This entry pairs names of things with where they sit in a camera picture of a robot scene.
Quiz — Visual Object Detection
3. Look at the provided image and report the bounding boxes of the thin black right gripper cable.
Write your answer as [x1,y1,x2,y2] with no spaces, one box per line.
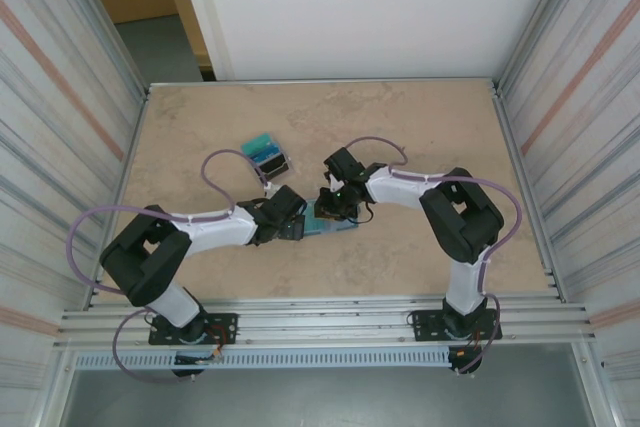
[349,199,375,224]

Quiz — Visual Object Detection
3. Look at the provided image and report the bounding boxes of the grey slotted cable duct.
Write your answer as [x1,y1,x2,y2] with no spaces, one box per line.
[72,346,454,372]

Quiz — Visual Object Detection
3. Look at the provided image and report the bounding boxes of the blue credit card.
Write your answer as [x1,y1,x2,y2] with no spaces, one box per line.
[248,143,284,162]

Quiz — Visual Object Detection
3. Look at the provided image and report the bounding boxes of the striped enclosure side panel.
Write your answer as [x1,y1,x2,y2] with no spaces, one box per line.
[492,0,640,427]
[0,0,151,427]

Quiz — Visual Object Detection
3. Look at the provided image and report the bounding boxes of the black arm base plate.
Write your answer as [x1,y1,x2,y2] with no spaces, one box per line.
[408,309,504,344]
[147,312,240,347]

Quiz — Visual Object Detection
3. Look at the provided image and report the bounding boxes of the blue card holder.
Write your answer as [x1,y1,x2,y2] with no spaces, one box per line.
[299,199,362,239]

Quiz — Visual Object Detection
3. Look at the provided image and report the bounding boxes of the aluminium mounting rail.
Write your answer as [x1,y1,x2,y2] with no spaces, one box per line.
[53,295,600,350]

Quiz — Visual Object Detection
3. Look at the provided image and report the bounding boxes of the black credit card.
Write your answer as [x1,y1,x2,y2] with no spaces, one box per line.
[259,155,291,181]

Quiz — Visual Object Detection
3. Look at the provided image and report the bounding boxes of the clear acrylic card stand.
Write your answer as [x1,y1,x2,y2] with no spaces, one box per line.
[239,131,293,184]

